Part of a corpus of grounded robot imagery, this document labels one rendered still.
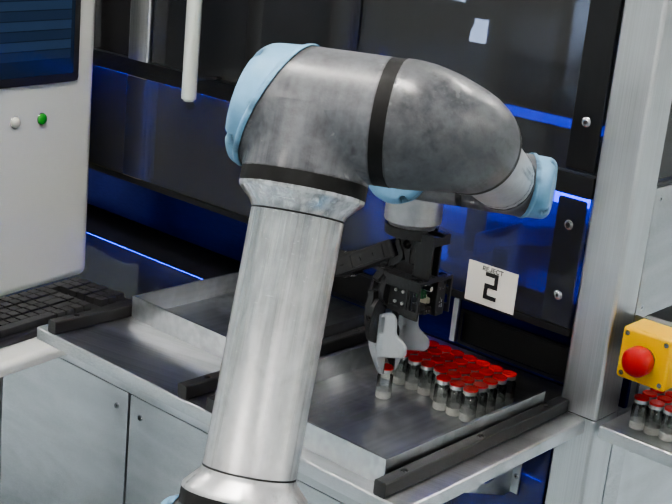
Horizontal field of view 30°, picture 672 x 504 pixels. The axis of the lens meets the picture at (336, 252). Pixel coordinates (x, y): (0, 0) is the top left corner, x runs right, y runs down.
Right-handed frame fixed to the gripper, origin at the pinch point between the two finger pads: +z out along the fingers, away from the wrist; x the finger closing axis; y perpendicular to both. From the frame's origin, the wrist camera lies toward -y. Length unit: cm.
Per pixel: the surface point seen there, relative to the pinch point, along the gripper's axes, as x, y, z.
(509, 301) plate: 17.5, 7.5, -7.5
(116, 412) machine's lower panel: 17, -76, 41
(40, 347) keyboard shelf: -16, -56, 13
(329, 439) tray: -19.9, 8.4, 2.7
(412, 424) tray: -3.6, 8.7, 5.2
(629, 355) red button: 14.3, 28.5, -7.1
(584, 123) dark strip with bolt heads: 17.7, 14.8, -34.5
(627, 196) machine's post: 17.8, 22.7, -26.4
